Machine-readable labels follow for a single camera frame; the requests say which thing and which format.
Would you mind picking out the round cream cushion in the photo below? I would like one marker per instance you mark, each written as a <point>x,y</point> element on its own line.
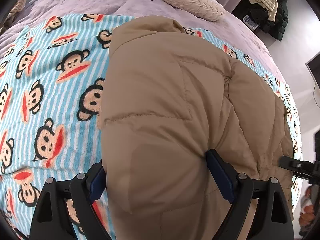
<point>209,10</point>

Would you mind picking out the lavender bed cover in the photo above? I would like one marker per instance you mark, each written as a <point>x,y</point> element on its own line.
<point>229,29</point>

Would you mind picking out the tan puffer jacket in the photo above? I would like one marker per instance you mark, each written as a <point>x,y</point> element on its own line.
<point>168,98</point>

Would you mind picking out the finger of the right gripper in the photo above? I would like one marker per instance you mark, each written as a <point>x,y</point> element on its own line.
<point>293,165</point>

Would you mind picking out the right hand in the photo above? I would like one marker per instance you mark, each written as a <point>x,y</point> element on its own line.
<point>309,208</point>

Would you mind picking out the blue striped monkey blanket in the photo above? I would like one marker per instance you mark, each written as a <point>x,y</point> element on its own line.
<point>52,79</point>

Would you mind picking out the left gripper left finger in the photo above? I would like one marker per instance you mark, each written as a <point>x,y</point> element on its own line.
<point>63,203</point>

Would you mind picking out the pile of dark clothes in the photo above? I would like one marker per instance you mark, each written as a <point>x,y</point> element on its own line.
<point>271,16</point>

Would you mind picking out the cream striped cloth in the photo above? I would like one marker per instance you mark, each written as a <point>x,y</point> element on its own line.
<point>17,8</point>

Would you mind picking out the black monitor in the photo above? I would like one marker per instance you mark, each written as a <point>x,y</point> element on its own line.
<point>313,66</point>

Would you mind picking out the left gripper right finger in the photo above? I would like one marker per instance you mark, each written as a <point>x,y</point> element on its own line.
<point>271,219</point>

